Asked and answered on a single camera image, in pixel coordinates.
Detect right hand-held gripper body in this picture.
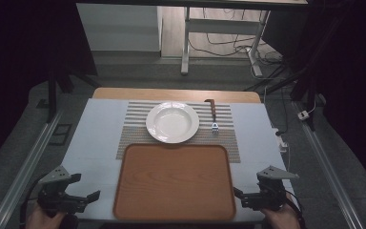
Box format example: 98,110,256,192
241,165,300,213

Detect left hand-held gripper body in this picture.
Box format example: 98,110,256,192
37,165,89,215

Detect person's right hand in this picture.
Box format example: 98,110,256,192
262,193,301,229

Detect person's left hand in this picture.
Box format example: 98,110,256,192
25,201,69,229

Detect white table cover sheet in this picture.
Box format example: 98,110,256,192
60,97,295,223

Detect white power strip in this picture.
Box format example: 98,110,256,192
272,127,291,155

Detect brown wooden tray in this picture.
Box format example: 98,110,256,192
112,143,237,222

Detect striped woven placemat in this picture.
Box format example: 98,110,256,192
116,100,242,164

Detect black metal stand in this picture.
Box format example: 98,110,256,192
44,53,103,124

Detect white deep plate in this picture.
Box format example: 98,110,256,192
145,101,200,144

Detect white cabinet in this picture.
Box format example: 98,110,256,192
75,3,164,52

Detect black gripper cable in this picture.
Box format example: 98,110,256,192
19,177,47,229
284,189,307,229

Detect aluminium rail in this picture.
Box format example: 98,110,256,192
292,100,366,229
0,108,65,229

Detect fork with wooden handle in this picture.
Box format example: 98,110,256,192
204,98,220,135

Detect black floor cables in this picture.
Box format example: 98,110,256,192
189,9,284,69

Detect white metal desk frame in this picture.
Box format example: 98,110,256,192
180,6,272,78

